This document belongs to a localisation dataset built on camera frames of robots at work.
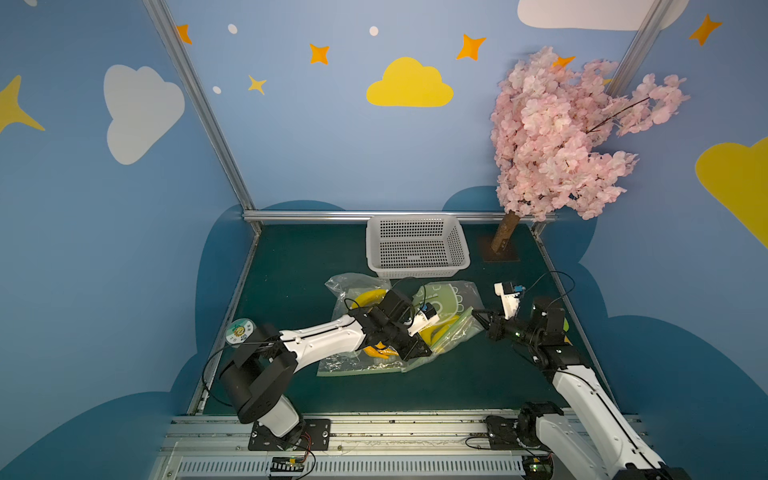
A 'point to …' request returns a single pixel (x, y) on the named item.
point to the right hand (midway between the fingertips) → (480, 308)
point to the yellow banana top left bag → (370, 298)
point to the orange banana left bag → (381, 351)
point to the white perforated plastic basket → (416, 247)
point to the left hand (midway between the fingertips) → (430, 348)
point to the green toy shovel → (565, 325)
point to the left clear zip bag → (352, 293)
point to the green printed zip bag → (451, 312)
